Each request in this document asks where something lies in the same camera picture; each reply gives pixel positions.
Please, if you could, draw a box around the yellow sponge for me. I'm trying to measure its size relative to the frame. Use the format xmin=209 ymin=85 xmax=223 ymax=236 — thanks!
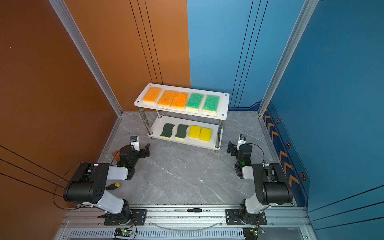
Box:
xmin=189 ymin=126 xmax=201 ymax=139
xmin=199 ymin=128 xmax=213 ymax=142

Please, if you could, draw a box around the green wavy sponge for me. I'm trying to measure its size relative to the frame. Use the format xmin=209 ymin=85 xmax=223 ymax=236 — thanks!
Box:
xmin=175 ymin=124 xmax=189 ymax=140
xmin=160 ymin=123 xmax=175 ymax=139

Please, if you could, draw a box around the light green sponge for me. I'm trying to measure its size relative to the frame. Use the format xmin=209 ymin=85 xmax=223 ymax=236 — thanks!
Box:
xmin=186 ymin=93 xmax=204 ymax=111
xmin=203 ymin=95 xmax=220 ymax=114

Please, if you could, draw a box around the orange sponge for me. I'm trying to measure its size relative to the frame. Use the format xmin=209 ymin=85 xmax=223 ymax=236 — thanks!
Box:
xmin=171 ymin=92 xmax=189 ymax=110
xmin=157 ymin=90 xmax=177 ymax=108
xmin=142 ymin=87 xmax=162 ymax=104

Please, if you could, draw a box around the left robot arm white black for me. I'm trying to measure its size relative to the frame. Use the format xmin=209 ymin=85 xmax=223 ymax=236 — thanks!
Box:
xmin=63 ymin=144 xmax=150 ymax=226

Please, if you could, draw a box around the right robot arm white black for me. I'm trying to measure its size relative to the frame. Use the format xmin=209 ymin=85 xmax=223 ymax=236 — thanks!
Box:
xmin=226 ymin=141 xmax=293 ymax=225

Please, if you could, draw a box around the white two-tier shelf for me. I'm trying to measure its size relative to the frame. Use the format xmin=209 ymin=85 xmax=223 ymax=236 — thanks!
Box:
xmin=134 ymin=83 xmax=230 ymax=151

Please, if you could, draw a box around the right green circuit board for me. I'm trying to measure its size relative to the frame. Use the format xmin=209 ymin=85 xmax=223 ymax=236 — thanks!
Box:
xmin=243 ymin=228 xmax=265 ymax=240

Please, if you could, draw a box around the green circuit board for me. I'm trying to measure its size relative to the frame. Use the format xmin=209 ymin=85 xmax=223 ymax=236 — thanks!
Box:
xmin=243 ymin=228 xmax=265 ymax=240
xmin=114 ymin=228 xmax=135 ymax=240

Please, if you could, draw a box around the left green circuit board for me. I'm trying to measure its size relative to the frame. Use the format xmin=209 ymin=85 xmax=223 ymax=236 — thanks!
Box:
xmin=114 ymin=228 xmax=135 ymax=240

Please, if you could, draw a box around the brown sponge by wall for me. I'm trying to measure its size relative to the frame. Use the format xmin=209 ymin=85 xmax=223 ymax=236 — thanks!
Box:
xmin=111 ymin=151 xmax=120 ymax=163

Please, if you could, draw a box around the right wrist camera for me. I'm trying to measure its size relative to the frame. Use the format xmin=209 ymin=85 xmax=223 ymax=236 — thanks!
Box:
xmin=237 ymin=134 xmax=247 ymax=150

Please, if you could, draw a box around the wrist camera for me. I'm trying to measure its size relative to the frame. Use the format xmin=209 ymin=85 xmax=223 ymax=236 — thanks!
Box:
xmin=237 ymin=134 xmax=247 ymax=150
xmin=130 ymin=136 xmax=140 ymax=151

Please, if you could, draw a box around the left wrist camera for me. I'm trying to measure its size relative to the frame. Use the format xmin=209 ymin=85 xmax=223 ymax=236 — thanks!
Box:
xmin=130 ymin=136 xmax=140 ymax=151

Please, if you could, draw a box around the yellow black handled screwdriver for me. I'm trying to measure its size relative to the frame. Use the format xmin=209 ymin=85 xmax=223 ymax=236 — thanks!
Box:
xmin=105 ymin=183 xmax=121 ymax=191

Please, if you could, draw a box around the clear cable on rail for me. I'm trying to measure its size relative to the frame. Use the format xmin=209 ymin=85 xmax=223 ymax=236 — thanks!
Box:
xmin=146 ymin=220 xmax=224 ymax=232

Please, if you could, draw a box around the black screwdriver on rail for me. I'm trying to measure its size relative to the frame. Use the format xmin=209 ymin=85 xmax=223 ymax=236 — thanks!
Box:
xmin=187 ymin=208 xmax=203 ymax=213

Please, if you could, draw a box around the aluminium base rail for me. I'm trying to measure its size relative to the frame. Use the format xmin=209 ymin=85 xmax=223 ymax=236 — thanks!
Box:
xmin=54 ymin=204 xmax=317 ymax=240

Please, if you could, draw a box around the left aluminium corner post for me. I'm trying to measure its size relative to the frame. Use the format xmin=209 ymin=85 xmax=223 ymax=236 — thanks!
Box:
xmin=49 ymin=0 xmax=123 ymax=117

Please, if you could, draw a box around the aluminium corner post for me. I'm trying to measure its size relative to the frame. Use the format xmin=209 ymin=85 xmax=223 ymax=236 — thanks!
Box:
xmin=258 ymin=0 xmax=319 ymax=117
xmin=49 ymin=0 xmax=123 ymax=117

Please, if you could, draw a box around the right aluminium corner post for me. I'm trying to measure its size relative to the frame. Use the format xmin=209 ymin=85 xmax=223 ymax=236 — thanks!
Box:
xmin=258 ymin=0 xmax=319 ymax=117

